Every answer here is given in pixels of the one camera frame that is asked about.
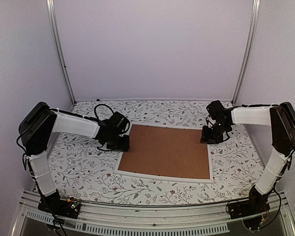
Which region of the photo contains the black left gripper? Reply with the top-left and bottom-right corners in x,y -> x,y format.
105,133 -> 130,152

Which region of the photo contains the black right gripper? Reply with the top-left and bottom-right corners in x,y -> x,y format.
200,121 -> 230,145

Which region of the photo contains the brown cardboard backing board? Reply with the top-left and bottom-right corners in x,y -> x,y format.
118,124 -> 210,180

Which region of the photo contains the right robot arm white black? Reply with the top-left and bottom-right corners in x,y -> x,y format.
200,100 -> 295,214

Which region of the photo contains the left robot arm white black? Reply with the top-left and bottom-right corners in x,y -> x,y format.
16,102 -> 130,213

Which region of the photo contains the floral patterned table cover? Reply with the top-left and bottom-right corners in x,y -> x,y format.
49,100 -> 264,206

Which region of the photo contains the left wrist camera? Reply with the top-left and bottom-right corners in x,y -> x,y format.
109,112 -> 130,134

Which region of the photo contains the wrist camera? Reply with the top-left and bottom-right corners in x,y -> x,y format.
109,112 -> 130,134
206,100 -> 225,120

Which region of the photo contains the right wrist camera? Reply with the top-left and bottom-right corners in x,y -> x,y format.
206,100 -> 225,120

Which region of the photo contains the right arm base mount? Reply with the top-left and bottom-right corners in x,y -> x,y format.
225,190 -> 282,232

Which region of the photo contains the aluminium front rail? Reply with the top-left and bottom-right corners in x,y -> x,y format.
12,191 -> 295,236

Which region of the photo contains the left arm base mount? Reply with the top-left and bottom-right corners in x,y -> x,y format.
36,184 -> 81,219

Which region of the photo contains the right aluminium corner post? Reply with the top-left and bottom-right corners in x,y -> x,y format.
232,0 -> 261,105

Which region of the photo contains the aluminium corner post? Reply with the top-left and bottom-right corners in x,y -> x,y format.
46,0 -> 76,105
232,0 -> 261,105

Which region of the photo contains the left aluminium corner post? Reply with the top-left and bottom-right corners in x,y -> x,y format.
46,0 -> 76,105

